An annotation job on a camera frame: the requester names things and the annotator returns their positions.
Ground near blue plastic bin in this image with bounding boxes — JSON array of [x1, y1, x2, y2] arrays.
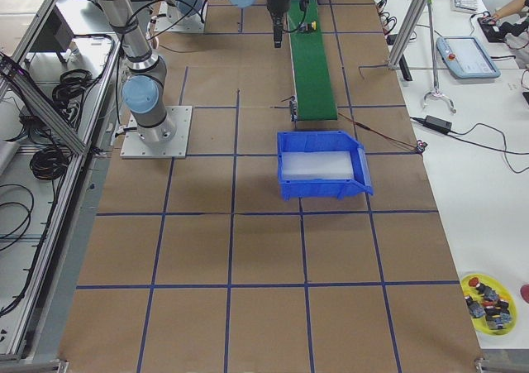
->
[[277, 131, 374, 200]]

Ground white foam pad near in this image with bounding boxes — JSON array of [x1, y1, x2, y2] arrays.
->
[[279, 151, 354, 180]]

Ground yellow plate of buttons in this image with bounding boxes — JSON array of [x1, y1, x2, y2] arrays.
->
[[460, 273, 517, 336]]

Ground metal grabber stick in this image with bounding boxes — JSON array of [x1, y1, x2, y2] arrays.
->
[[422, 0, 456, 114]]

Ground black power adapter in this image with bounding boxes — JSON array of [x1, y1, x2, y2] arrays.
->
[[423, 115, 452, 134]]

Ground green conveyor belt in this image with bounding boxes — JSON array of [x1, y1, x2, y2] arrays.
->
[[288, 0, 337, 122]]

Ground aluminium frame post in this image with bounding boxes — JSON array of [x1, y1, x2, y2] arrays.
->
[[388, 0, 427, 69]]

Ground robot teach pendant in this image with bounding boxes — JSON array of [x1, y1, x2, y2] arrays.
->
[[436, 36, 501, 79]]

